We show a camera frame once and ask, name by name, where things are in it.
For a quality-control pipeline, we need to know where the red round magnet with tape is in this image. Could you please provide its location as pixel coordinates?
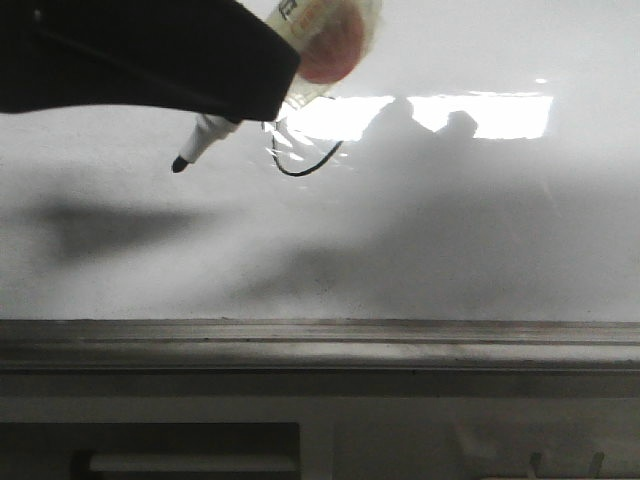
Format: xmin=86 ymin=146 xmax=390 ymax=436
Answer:
xmin=283 ymin=1 xmax=382 ymax=109

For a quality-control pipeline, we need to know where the black and white whiteboard marker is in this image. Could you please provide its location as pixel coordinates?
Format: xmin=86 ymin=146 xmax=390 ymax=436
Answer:
xmin=171 ymin=0 xmax=346 ymax=175

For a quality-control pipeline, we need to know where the grey aluminium whiteboard tray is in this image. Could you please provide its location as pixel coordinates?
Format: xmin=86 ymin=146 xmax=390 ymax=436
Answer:
xmin=1 ymin=319 xmax=639 ymax=371

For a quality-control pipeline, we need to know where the white whiteboard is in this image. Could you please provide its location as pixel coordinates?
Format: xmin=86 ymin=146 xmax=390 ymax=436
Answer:
xmin=1 ymin=1 xmax=639 ymax=321

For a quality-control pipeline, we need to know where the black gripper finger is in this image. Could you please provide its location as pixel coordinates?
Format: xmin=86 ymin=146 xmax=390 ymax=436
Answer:
xmin=1 ymin=1 xmax=300 ymax=121

